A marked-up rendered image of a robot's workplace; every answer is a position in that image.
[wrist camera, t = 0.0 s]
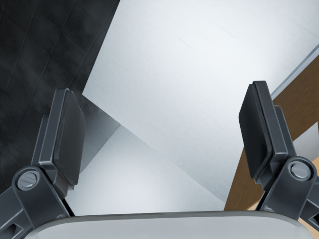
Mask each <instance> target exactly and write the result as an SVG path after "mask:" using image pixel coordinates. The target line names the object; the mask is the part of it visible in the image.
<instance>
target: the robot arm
mask: <svg viewBox="0 0 319 239"><path fill-rule="evenodd" d="M238 120H239V125H240V129H241V134H242V138H243V143H244V149H245V153H246V158H247V163H248V167H249V172H250V176H251V178H252V179H254V180H255V184H261V185H262V189H263V190H264V193H263V195H262V197H261V199H260V201H259V202H258V204H257V206H256V208H255V210H233V211H181V212H153V213H126V214H101V215H83V216H76V215H75V213H74V211H73V210H72V208H71V206H70V205H69V203H68V201H67V200H66V198H65V197H67V192H68V191H73V190H74V186H75V185H77V184H78V179H79V173H80V166H81V159H82V152H83V146H84V137H85V130H86V120H85V118H84V115H83V113H82V111H81V109H80V106H79V104H78V102H77V100H76V97H75V95H74V93H73V91H70V90H69V89H68V88H57V89H56V90H55V93H54V97H53V101H52V106H51V110H50V114H45V115H44V116H43V118H42V121H41V125H40V129H39V133H38V137H37V141H36V145H35V149H34V153H33V157H32V161H31V165H29V166H25V167H23V168H21V169H20V170H18V171H17V172H16V173H15V175H14V176H13V179H12V184H11V185H12V186H11V187H10V188H8V189H7V190H6V191H4V192H3V193H2V194H1V195H0V239H18V238H20V237H21V236H22V235H23V234H24V233H25V232H26V231H28V230H29V229H30V228H31V227H33V229H34V230H32V231H31V232H30V233H29V234H28V235H27V236H26V237H25V238H24V239H314V238H313V236H312V235H311V233H310V232H309V230H308V229H307V228H306V227H305V226H304V225H303V224H301V223H300V222H298V219H299V218H301V219H302V220H304V221H305V222H306V223H308V224H309V225H310V226H312V227H313V228H314V229H315V230H317V231H318V232H319V176H318V173H317V169H316V167H315V165H314V164H313V163H312V162H311V161H310V160H308V159H307V158H305V157H302V156H297V154H296V151H295V148H294V145H293V142H292V139H291V135H290V132H289V129H288V126H287V123H286V120H285V117H284V114H283V111H282V108H281V107H280V106H279V105H274V104H273V101H272V98H271V94H270V91H269V88H268V85H267V82H266V81H265V80H262V81H253V82H252V84H249V85H248V88H247V91H246V94H245V97H244V100H243V103H242V106H241V109H240V111H239V115H238Z"/></svg>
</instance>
